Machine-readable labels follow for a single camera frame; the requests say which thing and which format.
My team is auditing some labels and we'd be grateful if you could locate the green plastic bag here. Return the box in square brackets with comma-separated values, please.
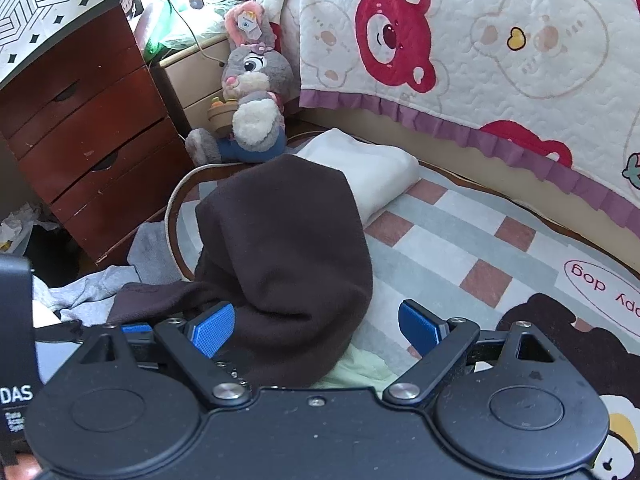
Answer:
[142, 0, 226, 58]

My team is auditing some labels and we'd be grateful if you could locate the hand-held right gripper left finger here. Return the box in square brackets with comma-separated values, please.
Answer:
[75, 302, 253, 408]

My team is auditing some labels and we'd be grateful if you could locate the beige bed base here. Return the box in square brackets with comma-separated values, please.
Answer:
[300, 110, 640, 276]

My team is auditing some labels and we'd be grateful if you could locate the white folded garment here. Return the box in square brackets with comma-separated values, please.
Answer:
[295, 128, 420, 226]

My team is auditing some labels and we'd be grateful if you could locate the black and white patterned cloth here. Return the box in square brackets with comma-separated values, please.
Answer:
[0, 0, 161, 86]

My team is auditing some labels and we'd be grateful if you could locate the brown cable knit sweater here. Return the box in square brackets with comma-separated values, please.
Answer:
[107, 154, 375, 388]

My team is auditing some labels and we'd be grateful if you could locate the checkered rug with dog print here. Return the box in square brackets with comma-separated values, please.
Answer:
[165, 130, 640, 480]

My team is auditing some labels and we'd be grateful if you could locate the grey plush rabbit toy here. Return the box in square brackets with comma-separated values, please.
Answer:
[185, 2, 296, 166]

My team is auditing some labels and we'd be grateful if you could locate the bear print quilt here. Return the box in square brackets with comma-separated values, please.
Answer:
[250, 0, 640, 228]

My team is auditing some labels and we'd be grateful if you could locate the crumpled white plastic bag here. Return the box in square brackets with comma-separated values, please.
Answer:
[0, 202, 38, 256]

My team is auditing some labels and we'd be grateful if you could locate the beige nightstand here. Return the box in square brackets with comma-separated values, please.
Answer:
[160, 35, 236, 136]

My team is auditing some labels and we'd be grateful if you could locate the person's left hand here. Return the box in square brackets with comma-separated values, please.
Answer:
[0, 452, 42, 480]

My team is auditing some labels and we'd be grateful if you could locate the light green garment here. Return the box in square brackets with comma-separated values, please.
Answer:
[312, 342, 401, 391]

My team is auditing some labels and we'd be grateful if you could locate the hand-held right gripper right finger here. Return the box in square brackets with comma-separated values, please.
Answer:
[382, 299, 563, 408]

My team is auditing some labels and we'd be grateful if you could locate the red-brown wooden dresser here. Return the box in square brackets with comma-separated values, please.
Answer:
[0, 7, 196, 266]

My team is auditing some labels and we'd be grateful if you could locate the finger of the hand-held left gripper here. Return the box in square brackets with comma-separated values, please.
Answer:
[34, 321, 153, 345]

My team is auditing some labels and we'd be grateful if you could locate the grey garment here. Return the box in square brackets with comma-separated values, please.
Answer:
[35, 222, 181, 331]

